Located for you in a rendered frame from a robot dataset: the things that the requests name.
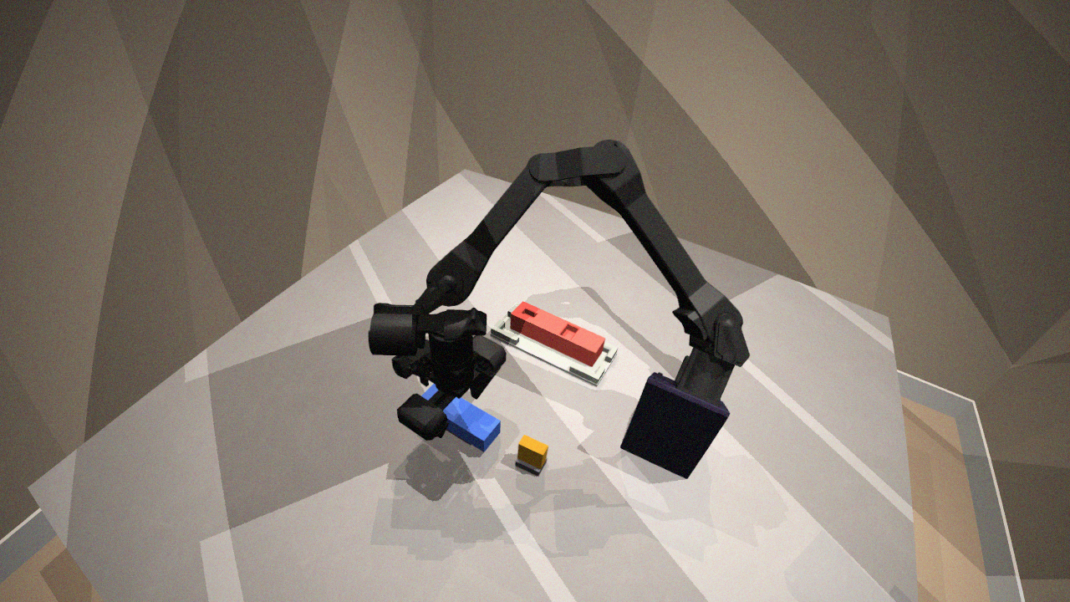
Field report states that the orange-yellow block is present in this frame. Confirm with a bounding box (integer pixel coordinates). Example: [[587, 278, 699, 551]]
[[517, 435, 548, 469]]

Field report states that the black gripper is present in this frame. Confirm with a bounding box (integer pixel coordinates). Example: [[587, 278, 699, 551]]
[[397, 335, 506, 441]]

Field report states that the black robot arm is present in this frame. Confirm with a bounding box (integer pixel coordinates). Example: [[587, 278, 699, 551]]
[[369, 140, 750, 407]]

